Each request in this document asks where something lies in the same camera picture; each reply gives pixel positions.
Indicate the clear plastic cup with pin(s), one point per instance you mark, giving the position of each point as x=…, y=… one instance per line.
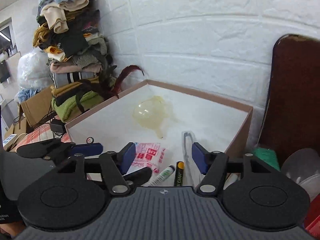
x=303, y=165

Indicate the white plastic bag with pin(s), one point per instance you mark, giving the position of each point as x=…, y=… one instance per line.
x=35, y=67

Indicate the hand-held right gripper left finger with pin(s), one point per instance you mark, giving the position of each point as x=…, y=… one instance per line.
x=129, y=158

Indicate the dark brown wooden headboard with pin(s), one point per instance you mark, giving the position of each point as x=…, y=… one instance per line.
x=292, y=100

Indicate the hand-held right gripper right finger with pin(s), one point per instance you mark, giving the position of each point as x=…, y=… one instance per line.
x=198, y=158

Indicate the pile of clothes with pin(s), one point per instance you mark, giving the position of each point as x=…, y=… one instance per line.
x=72, y=45

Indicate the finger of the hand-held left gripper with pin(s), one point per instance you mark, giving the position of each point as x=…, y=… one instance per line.
x=85, y=148
x=141, y=173

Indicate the dark red feather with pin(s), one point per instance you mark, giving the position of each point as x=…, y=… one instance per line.
x=127, y=73

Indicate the black power adapter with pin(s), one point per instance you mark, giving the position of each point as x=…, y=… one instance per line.
x=58, y=127

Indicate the green white marker pen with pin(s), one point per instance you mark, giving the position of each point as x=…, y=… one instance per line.
x=162, y=175

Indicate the black marker pen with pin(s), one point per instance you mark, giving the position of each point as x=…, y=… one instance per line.
x=179, y=173

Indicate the brown cardboard box white inside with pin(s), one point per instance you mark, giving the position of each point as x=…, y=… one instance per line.
x=112, y=120

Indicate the red print zip bag pack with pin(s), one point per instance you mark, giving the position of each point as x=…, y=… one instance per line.
x=147, y=158

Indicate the clear bottle green label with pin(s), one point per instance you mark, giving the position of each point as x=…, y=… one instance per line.
x=266, y=158

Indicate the yellowish translucent funnel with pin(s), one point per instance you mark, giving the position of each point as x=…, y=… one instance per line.
x=152, y=112

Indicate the open cardboard carton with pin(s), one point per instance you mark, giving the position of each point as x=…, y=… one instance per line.
x=35, y=107

